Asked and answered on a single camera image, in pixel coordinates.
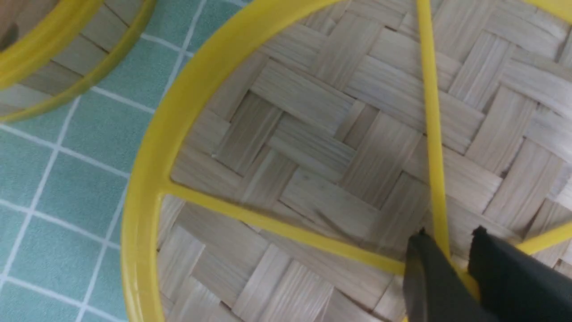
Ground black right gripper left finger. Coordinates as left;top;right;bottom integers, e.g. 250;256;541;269
403;229;496;322

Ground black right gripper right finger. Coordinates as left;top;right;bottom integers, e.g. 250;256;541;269
468;227;572;322

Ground woven bamboo lid yellow rim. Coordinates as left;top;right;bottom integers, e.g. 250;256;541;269
121;0;571;322

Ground bamboo steamer basket yellow rims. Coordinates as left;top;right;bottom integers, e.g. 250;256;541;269
0;0;156;123

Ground green white checkered tablecloth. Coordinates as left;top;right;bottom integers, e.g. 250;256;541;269
0;0;246;322

